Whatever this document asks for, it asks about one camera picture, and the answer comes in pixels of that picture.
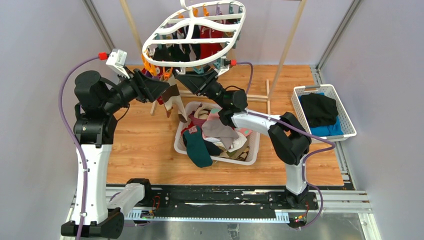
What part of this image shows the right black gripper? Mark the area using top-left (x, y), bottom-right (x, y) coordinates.
top-left (175, 65), bottom-right (227, 109)

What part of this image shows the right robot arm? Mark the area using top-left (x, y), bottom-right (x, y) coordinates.
top-left (173, 70), bottom-right (312, 209)

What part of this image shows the red hanging sock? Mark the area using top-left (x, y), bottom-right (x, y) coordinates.
top-left (200, 23), bottom-right (225, 61)

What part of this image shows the beige brown striped sock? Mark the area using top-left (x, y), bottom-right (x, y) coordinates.
top-left (161, 77), bottom-right (188, 123)

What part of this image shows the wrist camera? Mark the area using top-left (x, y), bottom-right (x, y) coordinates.
top-left (97, 48), bottom-right (130, 79)
top-left (213, 56), bottom-right (237, 77)

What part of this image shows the red patterned sock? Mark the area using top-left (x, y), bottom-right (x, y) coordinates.
top-left (141, 68), bottom-right (164, 105)

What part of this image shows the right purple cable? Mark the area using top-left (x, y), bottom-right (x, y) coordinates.
top-left (236, 61), bottom-right (337, 231)

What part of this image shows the white round clip hanger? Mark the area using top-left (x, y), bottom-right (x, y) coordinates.
top-left (141, 0), bottom-right (247, 68)

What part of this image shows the blue folded garment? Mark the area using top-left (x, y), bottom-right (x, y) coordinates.
top-left (298, 92), bottom-right (345, 138)

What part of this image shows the pink sock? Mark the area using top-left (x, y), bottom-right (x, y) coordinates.
top-left (206, 108), bottom-right (252, 137)

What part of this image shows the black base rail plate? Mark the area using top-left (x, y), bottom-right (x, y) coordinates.
top-left (134, 185), bottom-right (319, 220)

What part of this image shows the dark teal sock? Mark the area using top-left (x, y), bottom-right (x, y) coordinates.
top-left (182, 126), bottom-right (213, 168)

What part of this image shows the purple cable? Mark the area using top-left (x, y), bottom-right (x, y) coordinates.
top-left (236, 61), bottom-right (337, 231)
top-left (58, 55), bottom-right (102, 240)

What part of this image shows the grey sock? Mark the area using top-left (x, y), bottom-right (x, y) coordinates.
top-left (201, 119), bottom-right (239, 150)

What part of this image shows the wooden drying rack frame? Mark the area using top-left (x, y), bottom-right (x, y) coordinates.
top-left (119, 0), bottom-right (308, 123)

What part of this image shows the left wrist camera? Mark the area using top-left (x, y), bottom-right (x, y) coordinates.
top-left (97, 48), bottom-right (130, 79)

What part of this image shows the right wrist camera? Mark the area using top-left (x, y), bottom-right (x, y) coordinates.
top-left (213, 56), bottom-right (237, 77)

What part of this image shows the white side basket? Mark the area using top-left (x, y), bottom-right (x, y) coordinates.
top-left (291, 84), bottom-right (357, 142)

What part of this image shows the white sock laundry basket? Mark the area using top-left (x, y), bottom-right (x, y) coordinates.
top-left (173, 101), bottom-right (261, 166)

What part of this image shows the black folded garment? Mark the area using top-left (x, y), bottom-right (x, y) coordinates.
top-left (299, 93), bottom-right (339, 128)

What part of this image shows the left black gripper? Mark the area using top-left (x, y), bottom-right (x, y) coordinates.
top-left (102, 66), bottom-right (170, 113)

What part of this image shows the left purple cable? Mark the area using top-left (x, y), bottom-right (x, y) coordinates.
top-left (58, 55), bottom-right (102, 240)

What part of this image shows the orange clip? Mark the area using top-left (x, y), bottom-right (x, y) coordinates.
top-left (162, 66), bottom-right (173, 81)

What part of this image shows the black hanging sock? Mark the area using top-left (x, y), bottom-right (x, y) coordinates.
top-left (152, 25), bottom-right (201, 62)

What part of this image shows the teal clip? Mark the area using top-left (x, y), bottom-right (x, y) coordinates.
top-left (192, 65), bottom-right (210, 74)

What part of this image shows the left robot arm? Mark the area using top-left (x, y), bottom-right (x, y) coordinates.
top-left (60, 70), bottom-right (170, 239)

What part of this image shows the white clip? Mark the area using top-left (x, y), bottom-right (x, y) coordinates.
top-left (175, 67), bottom-right (186, 75)

